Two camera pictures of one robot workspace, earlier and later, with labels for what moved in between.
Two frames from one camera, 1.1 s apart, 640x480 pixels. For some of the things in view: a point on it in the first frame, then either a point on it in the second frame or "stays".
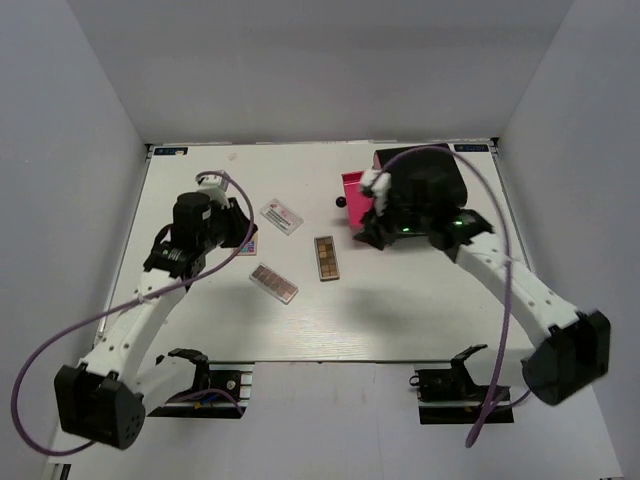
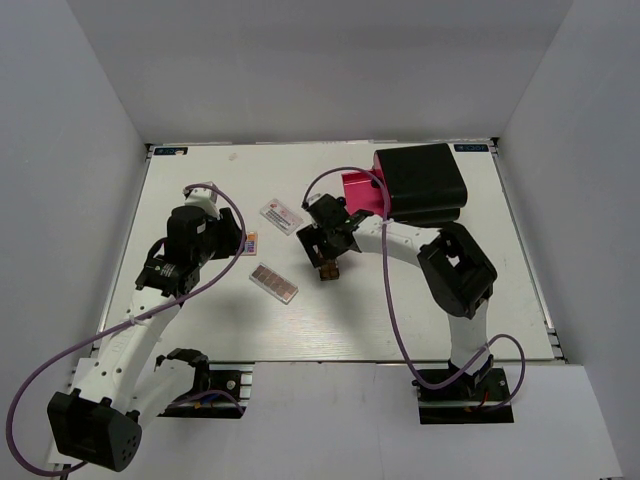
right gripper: x=370 y=232 -> x=309 y=238
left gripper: x=237 y=218 stays
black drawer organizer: x=424 y=180 stays
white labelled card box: x=281 y=216 stays
